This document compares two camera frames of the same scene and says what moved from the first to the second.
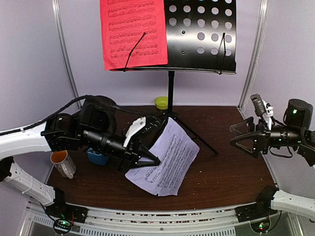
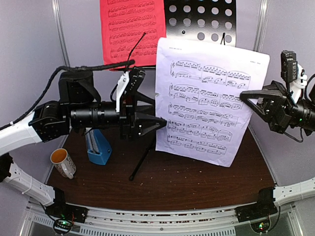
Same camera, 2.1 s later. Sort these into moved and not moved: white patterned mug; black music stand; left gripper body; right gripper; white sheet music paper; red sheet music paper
Moved: right gripper; left gripper body; white sheet music paper
Not moved: black music stand; white patterned mug; red sheet music paper
